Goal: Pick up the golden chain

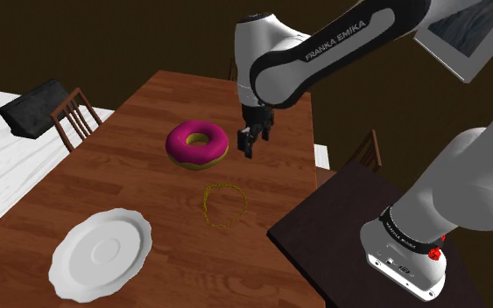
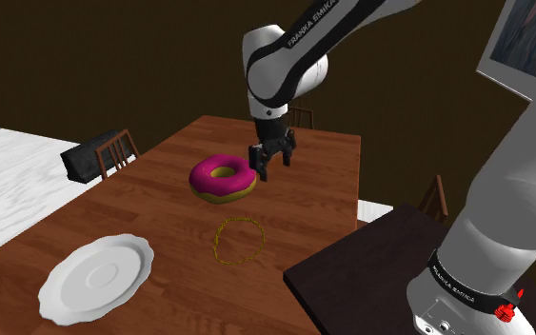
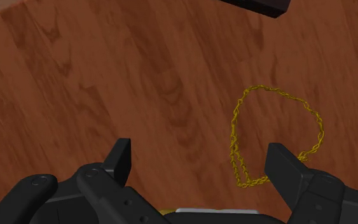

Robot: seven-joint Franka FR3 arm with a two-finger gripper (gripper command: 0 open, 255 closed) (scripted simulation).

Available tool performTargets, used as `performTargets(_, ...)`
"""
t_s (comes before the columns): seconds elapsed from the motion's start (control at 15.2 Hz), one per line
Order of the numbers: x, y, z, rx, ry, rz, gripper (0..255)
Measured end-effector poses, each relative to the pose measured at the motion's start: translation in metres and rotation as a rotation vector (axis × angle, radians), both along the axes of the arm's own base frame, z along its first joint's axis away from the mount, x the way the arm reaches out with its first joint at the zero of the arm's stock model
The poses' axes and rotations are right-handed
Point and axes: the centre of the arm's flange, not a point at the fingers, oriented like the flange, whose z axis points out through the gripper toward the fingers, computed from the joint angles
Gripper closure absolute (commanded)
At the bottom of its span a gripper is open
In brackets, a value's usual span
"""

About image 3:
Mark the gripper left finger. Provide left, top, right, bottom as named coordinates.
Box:
left=0, top=137, right=171, bottom=224

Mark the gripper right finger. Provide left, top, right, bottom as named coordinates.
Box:
left=264, top=143, right=358, bottom=224

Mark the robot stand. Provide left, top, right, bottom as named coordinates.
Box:
left=218, top=0, right=292, bottom=19

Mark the gold chain necklace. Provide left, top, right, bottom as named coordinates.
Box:
left=230, top=84, right=325, bottom=189

